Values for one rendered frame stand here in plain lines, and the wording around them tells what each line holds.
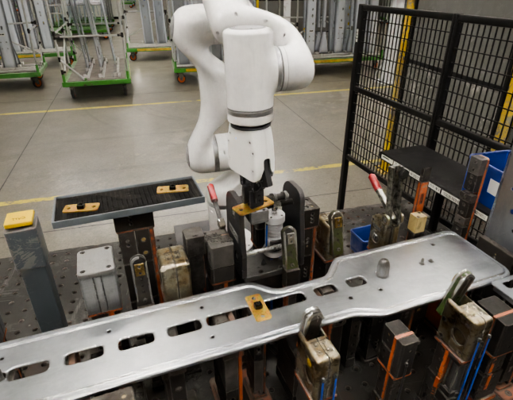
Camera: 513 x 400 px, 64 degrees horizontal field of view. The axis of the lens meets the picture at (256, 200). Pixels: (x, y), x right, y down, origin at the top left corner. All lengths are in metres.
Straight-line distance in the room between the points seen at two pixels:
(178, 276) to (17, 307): 0.75
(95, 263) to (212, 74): 0.57
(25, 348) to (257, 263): 0.58
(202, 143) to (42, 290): 0.59
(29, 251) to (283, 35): 0.78
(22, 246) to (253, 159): 0.64
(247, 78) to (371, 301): 0.60
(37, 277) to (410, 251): 0.99
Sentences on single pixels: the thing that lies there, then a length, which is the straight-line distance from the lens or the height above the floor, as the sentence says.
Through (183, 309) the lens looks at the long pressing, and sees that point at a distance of 0.98.
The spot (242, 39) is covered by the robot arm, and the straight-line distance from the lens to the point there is 0.69.
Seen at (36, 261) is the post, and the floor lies 1.05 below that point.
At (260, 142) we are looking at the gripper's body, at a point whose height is 1.41.
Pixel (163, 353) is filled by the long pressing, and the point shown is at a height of 1.00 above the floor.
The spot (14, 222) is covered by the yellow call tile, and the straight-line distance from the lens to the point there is 1.12.
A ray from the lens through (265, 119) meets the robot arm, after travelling 0.73.
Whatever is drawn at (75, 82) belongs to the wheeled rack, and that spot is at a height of 0.26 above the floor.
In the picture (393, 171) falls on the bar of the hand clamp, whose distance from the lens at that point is 1.17.
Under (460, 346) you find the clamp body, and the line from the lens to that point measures 1.04.
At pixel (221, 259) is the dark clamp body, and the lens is 1.05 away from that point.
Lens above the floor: 1.67
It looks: 29 degrees down
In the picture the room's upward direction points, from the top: straight up
